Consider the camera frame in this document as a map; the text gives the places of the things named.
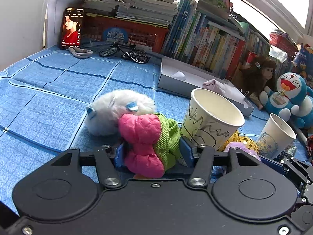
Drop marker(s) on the smartphone with lit screen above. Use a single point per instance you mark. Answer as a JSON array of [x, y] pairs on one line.
[[72, 28]]

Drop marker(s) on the gold sequin plush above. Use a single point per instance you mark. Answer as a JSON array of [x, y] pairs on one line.
[[244, 138]]

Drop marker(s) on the blue checkered tablecloth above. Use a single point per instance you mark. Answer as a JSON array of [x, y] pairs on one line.
[[49, 90]]

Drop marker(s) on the row of upright books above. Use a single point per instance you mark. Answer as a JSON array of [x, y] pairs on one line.
[[207, 44]]

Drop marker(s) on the white fluffy plush toy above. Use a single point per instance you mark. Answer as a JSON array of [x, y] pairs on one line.
[[110, 112]]

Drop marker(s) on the brown haired doll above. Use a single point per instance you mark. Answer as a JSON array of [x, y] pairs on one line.
[[259, 76]]

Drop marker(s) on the black miniature bicycle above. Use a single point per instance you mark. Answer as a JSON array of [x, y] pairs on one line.
[[129, 52]]

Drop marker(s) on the small dog drawing paper cup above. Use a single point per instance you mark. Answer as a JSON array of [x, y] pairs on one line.
[[273, 142]]

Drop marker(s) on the large scribbled paper cup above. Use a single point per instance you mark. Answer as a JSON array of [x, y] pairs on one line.
[[207, 129]]

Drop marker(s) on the small red basket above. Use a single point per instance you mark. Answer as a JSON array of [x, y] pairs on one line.
[[283, 41]]

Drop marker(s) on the pink and green fabric toy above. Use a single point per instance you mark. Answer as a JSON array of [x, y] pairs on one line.
[[144, 146]]

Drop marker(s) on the grey hair band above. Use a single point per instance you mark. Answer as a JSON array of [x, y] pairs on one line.
[[79, 53]]

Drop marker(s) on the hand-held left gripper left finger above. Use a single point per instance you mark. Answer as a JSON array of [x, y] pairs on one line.
[[119, 155]]

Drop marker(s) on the white cloth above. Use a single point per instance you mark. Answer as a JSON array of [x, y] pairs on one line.
[[234, 93]]

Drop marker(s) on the white cardboard tray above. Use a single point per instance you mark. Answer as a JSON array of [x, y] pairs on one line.
[[176, 83]]

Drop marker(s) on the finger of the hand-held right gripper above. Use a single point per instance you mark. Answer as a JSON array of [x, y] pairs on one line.
[[293, 170]]

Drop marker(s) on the white paper board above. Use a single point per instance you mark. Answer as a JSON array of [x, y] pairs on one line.
[[55, 17]]

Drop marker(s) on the purple plush bear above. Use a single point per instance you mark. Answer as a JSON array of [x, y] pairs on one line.
[[238, 148]]

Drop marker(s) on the green patterned cloth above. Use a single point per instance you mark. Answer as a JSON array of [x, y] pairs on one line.
[[291, 151]]

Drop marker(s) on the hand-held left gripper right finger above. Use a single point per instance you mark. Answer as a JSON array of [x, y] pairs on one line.
[[187, 151]]

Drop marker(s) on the clear plastic bag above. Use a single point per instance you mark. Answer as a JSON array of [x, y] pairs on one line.
[[278, 53]]

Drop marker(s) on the blue robot cat plush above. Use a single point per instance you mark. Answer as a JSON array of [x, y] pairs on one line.
[[288, 95]]

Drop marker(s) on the red plastic basket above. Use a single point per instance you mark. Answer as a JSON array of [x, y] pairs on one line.
[[146, 36]]

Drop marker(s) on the red drink can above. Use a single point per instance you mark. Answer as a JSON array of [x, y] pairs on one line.
[[250, 58]]

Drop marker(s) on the stack of grey books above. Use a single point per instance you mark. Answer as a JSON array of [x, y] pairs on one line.
[[146, 12]]

